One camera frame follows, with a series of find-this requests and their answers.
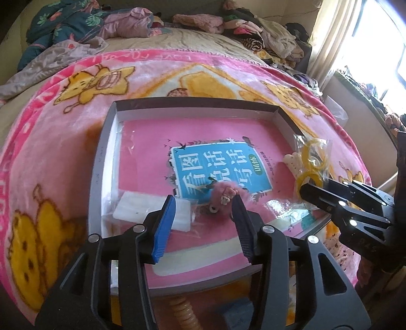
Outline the bag of yellow hair bands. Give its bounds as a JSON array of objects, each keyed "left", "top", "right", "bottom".
[{"left": 292, "top": 133, "right": 332, "bottom": 210}]

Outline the grey cardboard box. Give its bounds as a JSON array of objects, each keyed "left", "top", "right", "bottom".
[{"left": 86, "top": 97, "right": 332, "bottom": 294}]

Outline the dark blue floral quilt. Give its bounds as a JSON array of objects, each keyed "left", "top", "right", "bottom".
[{"left": 17, "top": 0, "right": 108, "bottom": 70}]

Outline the blue packet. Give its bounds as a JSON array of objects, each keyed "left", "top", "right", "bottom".
[{"left": 219, "top": 301, "right": 254, "bottom": 330}]

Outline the pile of mixed clothes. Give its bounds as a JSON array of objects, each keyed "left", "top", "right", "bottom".
[{"left": 222, "top": 0, "right": 313, "bottom": 69}]

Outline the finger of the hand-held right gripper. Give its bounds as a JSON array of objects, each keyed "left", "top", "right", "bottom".
[
  {"left": 325, "top": 178, "right": 395, "bottom": 210},
  {"left": 299, "top": 182, "right": 394, "bottom": 257}
]

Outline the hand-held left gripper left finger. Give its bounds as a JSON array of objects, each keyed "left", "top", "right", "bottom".
[{"left": 35, "top": 194, "right": 177, "bottom": 330}]

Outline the clear plastic bag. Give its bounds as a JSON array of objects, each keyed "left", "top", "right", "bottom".
[{"left": 323, "top": 94, "right": 349, "bottom": 122}]

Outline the white plastic packet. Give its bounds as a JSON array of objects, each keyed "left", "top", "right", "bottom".
[{"left": 113, "top": 190, "right": 191, "bottom": 232}]

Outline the pink printed blanket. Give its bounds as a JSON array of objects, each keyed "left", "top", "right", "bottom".
[{"left": 0, "top": 49, "right": 375, "bottom": 326}]

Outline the lilac pink garment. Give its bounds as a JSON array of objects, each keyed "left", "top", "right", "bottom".
[{"left": 101, "top": 6, "right": 157, "bottom": 39}]

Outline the beige spiral hair tie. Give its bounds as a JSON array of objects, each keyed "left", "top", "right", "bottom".
[{"left": 168, "top": 296, "right": 204, "bottom": 330}]

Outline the window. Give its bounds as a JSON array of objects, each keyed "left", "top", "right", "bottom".
[{"left": 336, "top": 0, "right": 406, "bottom": 83}]

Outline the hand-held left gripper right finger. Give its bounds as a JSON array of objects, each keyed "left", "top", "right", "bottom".
[{"left": 231, "top": 194, "right": 371, "bottom": 330}]

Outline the cream hair clip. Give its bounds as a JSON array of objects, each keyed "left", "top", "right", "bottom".
[{"left": 283, "top": 152, "right": 303, "bottom": 178}]

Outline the pink fuzzy garment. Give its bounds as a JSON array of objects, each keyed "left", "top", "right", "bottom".
[{"left": 173, "top": 13, "right": 224, "bottom": 34}]

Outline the grey purple floral quilt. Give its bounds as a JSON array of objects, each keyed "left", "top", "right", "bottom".
[{"left": 0, "top": 36, "right": 108, "bottom": 102}]

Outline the cream curtain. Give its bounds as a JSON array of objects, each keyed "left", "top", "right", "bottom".
[{"left": 306, "top": 0, "right": 359, "bottom": 92}]

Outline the purple dark clothes heap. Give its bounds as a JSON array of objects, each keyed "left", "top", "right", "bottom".
[{"left": 271, "top": 62, "right": 321, "bottom": 96}]

